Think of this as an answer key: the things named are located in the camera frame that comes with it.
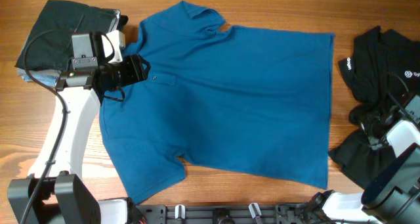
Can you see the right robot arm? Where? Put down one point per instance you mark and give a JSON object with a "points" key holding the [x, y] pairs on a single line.
{"points": [[393, 196]]}

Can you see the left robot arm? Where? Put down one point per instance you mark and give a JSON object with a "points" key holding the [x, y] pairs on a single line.
{"points": [[53, 191]]}

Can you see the black polo shirt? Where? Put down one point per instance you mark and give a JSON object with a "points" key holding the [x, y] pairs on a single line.
{"points": [[383, 67]]}

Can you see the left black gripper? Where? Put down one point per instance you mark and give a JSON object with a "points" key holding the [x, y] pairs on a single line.
{"points": [[136, 71]]}

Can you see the folded light blue garment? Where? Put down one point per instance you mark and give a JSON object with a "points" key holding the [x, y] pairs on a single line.
{"points": [[47, 77]]}

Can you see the blue polo shirt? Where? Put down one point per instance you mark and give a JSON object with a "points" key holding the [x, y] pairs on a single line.
{"points": [[249, 100]]}

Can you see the folded dark green garment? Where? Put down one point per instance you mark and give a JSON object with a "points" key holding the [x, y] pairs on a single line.
{"points": [[54, 26]]}

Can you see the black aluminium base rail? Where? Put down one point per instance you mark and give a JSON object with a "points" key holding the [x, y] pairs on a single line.
{"points": [[281, 213]]}

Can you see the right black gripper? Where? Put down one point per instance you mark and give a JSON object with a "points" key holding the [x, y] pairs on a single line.
{"points": [[373, 115]]}

